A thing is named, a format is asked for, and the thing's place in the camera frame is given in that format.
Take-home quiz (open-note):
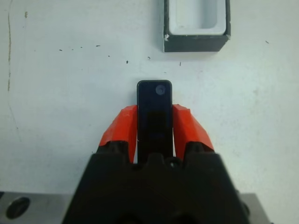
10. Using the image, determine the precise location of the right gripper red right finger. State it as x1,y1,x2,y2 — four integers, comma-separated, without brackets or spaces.
171,103,215,159

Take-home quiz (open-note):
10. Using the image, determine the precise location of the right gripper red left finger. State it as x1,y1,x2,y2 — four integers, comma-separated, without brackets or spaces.
98,104,139,164

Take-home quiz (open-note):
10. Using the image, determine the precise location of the slim black camera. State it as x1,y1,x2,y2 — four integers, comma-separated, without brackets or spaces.
136,79,174,165

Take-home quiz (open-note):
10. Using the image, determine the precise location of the black box with white insert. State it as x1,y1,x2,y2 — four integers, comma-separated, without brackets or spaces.
163,0,232,53

